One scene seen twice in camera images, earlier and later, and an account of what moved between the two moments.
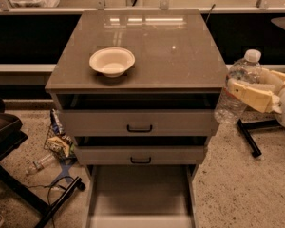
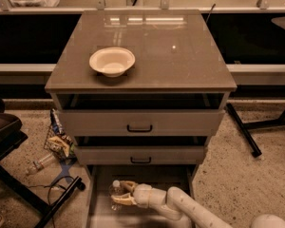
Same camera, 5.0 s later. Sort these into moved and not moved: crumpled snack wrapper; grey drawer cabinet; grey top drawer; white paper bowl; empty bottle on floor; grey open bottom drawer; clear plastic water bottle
Moved: clear plastic water bottle
Not moved: empty bottle on floor; grey drawer cabinet; grey top drawer; crumpled snack wrapper; grey open bottom drawer; white paper bowl
